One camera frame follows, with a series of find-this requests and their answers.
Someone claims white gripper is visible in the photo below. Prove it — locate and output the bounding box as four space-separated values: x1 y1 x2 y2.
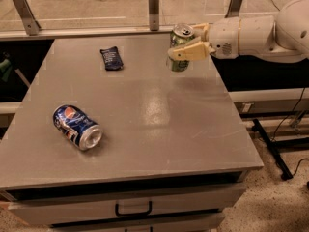
168 17 240 61

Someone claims green soda can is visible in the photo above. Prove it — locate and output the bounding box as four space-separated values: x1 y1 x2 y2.
167 23 194 72

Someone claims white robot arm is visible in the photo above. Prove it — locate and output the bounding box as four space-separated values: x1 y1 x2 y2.
168 0 309 63

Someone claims dark blue rxbar wrapper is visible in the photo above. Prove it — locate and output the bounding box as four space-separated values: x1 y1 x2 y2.
100 46 124 71

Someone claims blue Pepsi can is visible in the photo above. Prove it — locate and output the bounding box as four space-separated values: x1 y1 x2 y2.
53 104 102 151

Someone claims black metal floor stand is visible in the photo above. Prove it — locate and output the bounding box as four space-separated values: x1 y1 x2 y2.
252 119 309 181

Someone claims lower grey drawer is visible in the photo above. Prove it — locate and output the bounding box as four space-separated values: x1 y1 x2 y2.
50 213 224 232

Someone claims grey drawer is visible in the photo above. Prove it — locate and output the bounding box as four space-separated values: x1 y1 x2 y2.
9 183 245 225
50 213 224 232

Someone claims green object at left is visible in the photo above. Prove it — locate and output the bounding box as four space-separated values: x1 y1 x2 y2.
0 59 13 82

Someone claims upper grey drawer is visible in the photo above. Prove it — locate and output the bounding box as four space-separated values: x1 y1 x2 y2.
9 183 245 225

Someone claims right metal railing bracket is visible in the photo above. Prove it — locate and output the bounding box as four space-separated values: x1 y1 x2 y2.
226 0 243 18

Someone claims metal railing bracket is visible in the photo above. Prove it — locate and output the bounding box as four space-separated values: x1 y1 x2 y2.
148 0 159 31
13 0 41 36
226 0 243 18

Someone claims middle metal railing bracket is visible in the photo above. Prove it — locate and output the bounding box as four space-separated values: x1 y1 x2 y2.
148 0 159 31

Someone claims black floor cable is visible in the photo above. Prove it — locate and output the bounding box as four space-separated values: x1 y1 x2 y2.
291 158 309 177

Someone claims left metal railing bracket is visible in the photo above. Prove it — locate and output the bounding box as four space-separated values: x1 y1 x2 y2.
13 0 41 36

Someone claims black upper drawer handle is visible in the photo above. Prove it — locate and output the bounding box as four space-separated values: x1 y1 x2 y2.
114 201 153 218

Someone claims black drawer handle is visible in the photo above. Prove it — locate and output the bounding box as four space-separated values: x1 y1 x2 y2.
124 226 154 232
114 201 153 218

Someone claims black lower drawer handle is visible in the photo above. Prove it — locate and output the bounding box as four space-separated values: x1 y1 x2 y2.
124 226 154 232

